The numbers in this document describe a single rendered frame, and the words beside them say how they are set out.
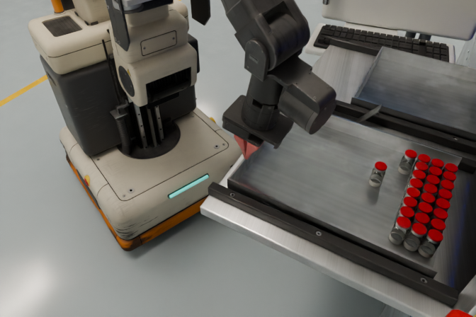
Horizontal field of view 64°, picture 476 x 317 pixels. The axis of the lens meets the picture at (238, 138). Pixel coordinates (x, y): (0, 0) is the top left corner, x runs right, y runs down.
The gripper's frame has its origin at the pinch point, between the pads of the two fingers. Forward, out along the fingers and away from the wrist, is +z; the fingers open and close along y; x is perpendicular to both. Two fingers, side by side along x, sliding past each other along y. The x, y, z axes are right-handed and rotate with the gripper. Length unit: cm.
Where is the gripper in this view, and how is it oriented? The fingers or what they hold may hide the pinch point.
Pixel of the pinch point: (248, 153)
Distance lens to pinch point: 68.1
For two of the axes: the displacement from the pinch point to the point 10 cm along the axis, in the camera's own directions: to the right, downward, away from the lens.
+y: 8.6, 4.7, -2.3
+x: 4.9, -5.9, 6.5
